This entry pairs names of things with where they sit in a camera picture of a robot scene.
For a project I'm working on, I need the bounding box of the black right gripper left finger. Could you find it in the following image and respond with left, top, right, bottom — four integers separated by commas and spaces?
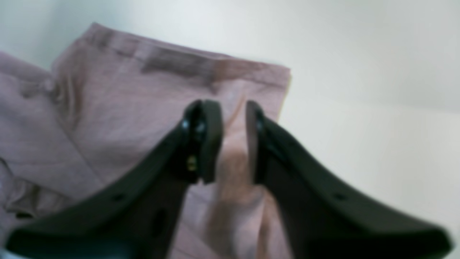
5, 100, 224, 259

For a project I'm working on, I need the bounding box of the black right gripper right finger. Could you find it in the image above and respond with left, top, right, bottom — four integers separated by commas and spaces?
246, 101, 453, 259

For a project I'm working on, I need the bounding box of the mauve t-shirt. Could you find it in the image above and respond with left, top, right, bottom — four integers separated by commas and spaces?
0, 23, 293, 259

